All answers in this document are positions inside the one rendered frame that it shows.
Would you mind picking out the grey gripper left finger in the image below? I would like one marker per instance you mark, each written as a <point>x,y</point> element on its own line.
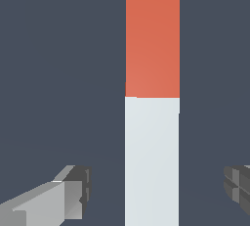
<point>49,197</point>

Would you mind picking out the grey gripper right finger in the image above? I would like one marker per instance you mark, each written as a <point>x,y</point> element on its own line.
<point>239,184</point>

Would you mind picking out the orange and white peg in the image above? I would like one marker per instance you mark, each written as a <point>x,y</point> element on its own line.
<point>152,106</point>

